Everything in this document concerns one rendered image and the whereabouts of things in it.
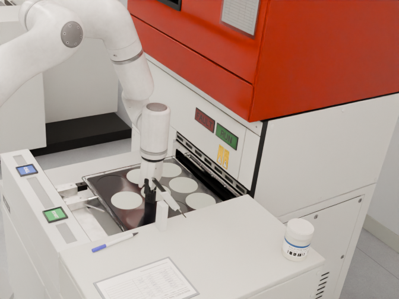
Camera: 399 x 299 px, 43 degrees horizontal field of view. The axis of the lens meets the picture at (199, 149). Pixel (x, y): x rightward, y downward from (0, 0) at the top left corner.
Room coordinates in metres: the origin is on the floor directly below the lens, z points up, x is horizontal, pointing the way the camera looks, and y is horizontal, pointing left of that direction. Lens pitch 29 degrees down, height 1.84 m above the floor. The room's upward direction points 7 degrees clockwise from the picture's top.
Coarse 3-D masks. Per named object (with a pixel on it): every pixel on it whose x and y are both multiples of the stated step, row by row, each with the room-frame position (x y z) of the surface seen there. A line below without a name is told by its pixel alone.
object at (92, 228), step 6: (78, 210) 1.27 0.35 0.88; (84, 210) 1.27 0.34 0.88; (78, 216) 1.24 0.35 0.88; (84, 216) 1.24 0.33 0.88; (90, 216) 1.25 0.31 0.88; (84, 222) 1.21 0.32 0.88; (90, 222) 1.22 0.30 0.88; (96, 222) 1.22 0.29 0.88; (84, 228) 1.18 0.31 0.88; (90, 228) 1.19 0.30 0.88; (96, 228) 1.19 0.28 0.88; (102, 228) 1.19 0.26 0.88; (90, 234) 1.16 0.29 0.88; (96, 234) 1.16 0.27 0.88; (102, 234) 1.17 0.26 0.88
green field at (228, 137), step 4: (220, 128) 1.50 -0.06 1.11; (216, 132) 1.51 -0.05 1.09; (220, 132) 1.49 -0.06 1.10; (224, 132) 1.48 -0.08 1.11; (228, 132) 1.46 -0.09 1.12; (220, 136) 1.49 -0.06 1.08; (224, 136) 1.47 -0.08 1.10; (228, 136) 1.46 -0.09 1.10; (232, 136) 1.44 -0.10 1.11; (224, 140) 1.47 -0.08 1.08; (228, 140) 1.46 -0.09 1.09; (232, 140) 1.44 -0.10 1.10; (236, 140) 1.42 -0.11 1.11; (232, 144) 1.44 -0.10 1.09
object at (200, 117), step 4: (196, 112) 1.61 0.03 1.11; (200, 112) 1.59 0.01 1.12; (196, 116) 1.61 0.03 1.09; (200, 116) 1.59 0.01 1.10; (204, 116) 1.57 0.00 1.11; (200, 120) 1.59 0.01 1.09; (204, 120) 1.57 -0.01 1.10; (208, 120) 1.55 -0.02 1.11; (212, 120) 1.54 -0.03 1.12; (204, 124) 1.57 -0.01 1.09; (208, 124) 1.55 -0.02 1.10; (212, 124) 1.53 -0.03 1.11; (208, 128) 1.55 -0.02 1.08; (212, 128) 1.53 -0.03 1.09
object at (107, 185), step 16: (176, 160) 1.62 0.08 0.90; (96, 176) 1.44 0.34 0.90; (112, 176) 1.46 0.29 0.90; (176, 176) 1.51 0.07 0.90; (192, 176) 1.52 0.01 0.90; (112, 192) 1.36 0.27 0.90; (176, 192) 1.40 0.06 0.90; (192, 192) 1.42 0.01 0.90; (208, 192) 1.43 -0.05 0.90; (112, 208) 1.27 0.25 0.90; (144, 208) 1.29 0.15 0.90; (192, 208) 1.32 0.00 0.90; (128, 224) 1.20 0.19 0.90; (144, 224) 1.21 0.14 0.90
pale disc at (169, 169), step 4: (164, 164) 1.58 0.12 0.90; (168, 164) 1.58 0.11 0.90; (172, 164) 1.58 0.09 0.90; (164, 168) 1.55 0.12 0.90; (168, 168) 1.55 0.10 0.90; (172, 168) 1.55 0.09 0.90; (176, 168) 1.56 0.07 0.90; (180, 168) 1.56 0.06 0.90; (164, 172) 1.52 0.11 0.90; (168, 172) 1.53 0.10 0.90; (172, 172) 1.53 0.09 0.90; (176, 172) 1.53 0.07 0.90; (180, 172) 1.54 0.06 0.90; (164, 176) 1.50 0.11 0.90; (168, 176) 1.50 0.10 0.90; (172, 176) 1.50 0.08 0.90
